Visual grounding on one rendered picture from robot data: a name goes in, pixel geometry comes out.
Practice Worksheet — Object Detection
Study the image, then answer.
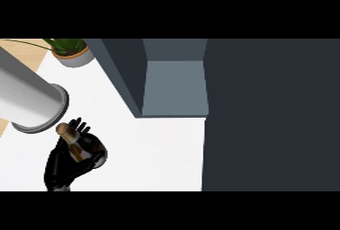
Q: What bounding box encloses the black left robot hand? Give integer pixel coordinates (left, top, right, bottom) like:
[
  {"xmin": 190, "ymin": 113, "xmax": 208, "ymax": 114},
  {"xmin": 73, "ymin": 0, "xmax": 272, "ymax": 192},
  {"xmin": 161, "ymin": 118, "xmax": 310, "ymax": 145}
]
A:
[{"xmin": 42, "ymin": 117, "xmax": 107, "ymax": 191}]

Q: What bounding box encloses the dark wine bottle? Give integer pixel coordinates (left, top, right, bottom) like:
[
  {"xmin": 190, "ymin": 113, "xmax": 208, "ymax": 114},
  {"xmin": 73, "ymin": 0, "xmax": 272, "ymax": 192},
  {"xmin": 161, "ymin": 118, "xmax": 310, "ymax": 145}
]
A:
[{"xmin": 54, "ymin": 121, "xmax": 109, "ymax": 169}]

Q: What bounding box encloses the grey open cabinet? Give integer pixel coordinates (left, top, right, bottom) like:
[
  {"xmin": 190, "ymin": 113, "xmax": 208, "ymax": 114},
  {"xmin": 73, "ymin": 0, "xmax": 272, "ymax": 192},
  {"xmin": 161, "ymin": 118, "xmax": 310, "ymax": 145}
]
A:
[{"xmin": 84, "ymin": 39, "xmax": 209, "ymax": 119}]

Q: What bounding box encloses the dark grey cabinet door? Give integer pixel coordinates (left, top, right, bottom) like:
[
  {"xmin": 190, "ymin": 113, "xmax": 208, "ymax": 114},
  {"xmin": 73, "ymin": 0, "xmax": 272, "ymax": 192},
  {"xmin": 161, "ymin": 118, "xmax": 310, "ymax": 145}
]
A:
[{"xmin": 201, "ymin": 39, "xmax": 340, "ymax": 192}]

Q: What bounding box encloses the white paper towel roll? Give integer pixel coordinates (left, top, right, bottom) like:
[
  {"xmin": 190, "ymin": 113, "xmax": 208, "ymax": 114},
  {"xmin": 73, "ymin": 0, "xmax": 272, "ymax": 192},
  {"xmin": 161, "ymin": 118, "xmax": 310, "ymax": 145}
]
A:
[{"xmin": 0, "ymin": 47, "xmax": 70, "ymax": 135}]

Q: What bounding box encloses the potted green plant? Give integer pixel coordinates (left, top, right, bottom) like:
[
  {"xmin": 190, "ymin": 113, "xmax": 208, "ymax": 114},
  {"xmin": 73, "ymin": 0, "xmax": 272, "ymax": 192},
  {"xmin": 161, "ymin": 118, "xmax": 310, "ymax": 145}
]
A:
[{"xmin": 2, "ymin": 39, "xmax": 96, "ymax": 68}]

